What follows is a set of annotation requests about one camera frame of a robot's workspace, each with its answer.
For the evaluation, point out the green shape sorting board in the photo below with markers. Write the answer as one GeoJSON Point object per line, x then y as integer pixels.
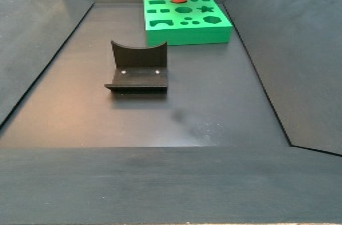
{"type": "Point", "coordinates": [194, 22]}

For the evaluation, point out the black curved holder stand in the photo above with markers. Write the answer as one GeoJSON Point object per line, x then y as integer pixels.
{"type": "Point", "coordinates": [140, 68]}

